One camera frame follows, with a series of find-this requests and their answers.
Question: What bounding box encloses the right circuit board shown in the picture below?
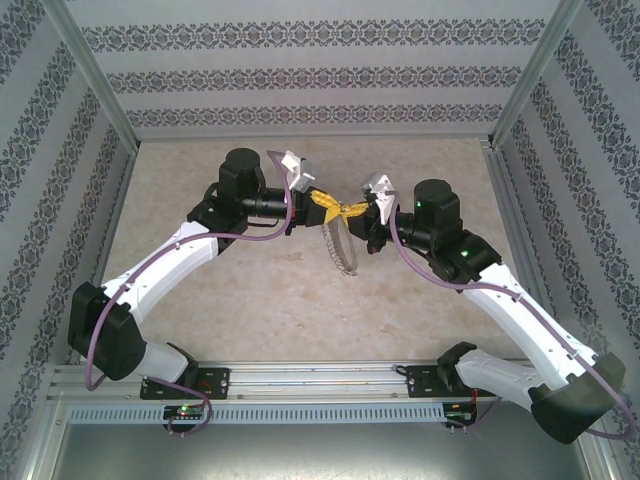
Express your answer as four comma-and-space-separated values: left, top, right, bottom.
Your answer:
445, 402, 479, 426

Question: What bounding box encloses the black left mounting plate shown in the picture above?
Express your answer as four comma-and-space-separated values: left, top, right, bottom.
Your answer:
139, 367, 231, 401

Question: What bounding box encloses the aluminium frame post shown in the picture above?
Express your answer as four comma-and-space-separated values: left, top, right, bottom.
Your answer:
489, 0, 586, 150
42, 0, 140, 151

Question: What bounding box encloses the left circuit board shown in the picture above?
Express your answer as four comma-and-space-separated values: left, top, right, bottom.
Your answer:
163, 404, 206, 420

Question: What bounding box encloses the aluminium side rail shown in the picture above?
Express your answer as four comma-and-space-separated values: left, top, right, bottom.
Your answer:
67, 147, 139, 364
480, 139, 589, 364

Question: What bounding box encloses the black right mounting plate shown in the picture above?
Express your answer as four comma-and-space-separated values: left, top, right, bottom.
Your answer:
405, 364, 499, 400

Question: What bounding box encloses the large grey keyring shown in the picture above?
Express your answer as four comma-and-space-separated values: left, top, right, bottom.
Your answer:
322, 219, 360, 279

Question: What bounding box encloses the black mounting plate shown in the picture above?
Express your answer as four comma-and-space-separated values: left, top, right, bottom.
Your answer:
139, 367, 231, 401
405, 364, 499, 400

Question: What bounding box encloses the grey metal sheet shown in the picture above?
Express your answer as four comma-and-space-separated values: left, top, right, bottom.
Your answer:
49, 422, 614, 480

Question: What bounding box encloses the circuit board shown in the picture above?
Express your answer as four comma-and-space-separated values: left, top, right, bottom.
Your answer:
163, 404, 206, 420
445, 402, 479, 426

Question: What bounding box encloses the slotted grey cable duct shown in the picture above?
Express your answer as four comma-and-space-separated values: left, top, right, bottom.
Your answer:
67, 402, 446, 424

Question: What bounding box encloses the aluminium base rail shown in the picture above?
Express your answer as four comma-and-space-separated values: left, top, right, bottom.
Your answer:
48, 360, 590, 404

